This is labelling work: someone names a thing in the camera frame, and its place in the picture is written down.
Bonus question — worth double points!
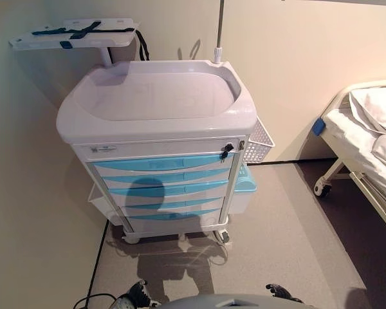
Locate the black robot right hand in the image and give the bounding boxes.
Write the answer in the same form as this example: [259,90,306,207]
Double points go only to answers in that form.
[264,283,305,304]

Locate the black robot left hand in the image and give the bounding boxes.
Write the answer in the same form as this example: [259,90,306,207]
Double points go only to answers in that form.
[126,279,162,309]

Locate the white cart caster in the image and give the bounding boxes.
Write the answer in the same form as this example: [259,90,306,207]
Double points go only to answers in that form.
[122,232,141,245]

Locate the cart caster with brake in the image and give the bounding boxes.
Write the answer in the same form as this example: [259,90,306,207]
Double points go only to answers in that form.
[213,226,232,246]

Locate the white bin with blue lid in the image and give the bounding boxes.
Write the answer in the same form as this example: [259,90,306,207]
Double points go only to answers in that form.
[226,163,259,216]

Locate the black bed caster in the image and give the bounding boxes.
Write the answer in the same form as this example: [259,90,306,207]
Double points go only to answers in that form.
[313,181,332,198]

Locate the black cart keys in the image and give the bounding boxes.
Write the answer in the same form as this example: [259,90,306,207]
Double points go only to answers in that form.
[219,144,235,160]

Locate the white perforated side basket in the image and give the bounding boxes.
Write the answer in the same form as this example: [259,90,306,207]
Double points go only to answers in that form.
[243,111,275,165]

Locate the white medical cart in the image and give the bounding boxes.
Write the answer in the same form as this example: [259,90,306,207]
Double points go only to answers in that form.
[55,59,258,245]

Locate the blue bed corner bumper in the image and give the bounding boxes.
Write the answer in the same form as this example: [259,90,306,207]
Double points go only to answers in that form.
[311,118,326,136]

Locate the white bed mattress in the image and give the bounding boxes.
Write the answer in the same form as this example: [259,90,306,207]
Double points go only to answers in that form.
[326,107,386,194]

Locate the white folded duvet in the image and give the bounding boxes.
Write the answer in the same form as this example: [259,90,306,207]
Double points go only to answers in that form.
[348,84,386,135]

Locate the white swivel shelf tray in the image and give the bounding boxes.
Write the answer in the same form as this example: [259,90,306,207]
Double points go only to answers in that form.
[8,17,143,69]

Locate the metal IV pole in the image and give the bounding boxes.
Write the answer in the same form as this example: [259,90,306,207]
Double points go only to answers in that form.
[212,0,225,64]

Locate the black floor cable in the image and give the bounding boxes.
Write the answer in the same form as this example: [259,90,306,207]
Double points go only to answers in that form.
[73,221,124,309]

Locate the white wire side basket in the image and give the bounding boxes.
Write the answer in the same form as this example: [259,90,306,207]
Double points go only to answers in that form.
[87,184,117,223]

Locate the cream hospital bed frame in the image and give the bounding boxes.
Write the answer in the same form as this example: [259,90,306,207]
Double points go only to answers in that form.
[313,79,386,231]

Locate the black strap with blue buckle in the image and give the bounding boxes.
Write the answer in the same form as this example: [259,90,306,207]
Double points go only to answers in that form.
[31,20,150,62]

